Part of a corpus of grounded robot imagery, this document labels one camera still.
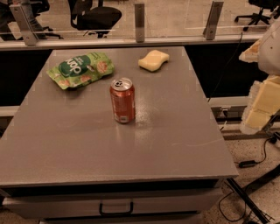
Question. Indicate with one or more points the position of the red coke can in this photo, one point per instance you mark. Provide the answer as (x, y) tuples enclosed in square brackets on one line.
[(122, 93)]

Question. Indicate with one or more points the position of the green rice chip bag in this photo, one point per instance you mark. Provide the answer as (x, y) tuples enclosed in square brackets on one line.
[(81, 70)]

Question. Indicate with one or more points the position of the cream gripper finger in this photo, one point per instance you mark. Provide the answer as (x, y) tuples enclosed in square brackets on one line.
[(251, 54), (263, 103)]

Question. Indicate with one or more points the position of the black office chair right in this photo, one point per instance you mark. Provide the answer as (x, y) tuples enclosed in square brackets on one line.
[(255, 18)]

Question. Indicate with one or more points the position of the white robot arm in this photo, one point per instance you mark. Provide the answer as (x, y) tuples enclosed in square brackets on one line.
[(269, 51)]

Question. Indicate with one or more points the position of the yellow sponge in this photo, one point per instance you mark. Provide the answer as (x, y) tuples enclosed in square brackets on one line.
[(153, 60)]

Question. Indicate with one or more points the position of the metal bracket left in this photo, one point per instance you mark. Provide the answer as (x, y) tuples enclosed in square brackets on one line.
[(25, 28)]

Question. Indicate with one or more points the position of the grey drawer with black handle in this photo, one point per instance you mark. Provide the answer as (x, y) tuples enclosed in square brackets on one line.
[(118, 203)]

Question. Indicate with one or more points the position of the metal bracket middle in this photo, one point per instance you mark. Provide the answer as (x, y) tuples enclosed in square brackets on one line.
[(139, 22)]

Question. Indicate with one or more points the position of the metal bracket right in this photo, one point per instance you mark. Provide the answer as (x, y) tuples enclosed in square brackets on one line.
[(212, 21)]

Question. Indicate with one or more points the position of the black office chair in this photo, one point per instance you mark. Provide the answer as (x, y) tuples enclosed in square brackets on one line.
[(97, 20), (255, 18)]

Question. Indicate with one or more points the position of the metal bracket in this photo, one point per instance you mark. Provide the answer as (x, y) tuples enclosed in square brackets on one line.
[(139, 22), (25, 28), (212, 21)]

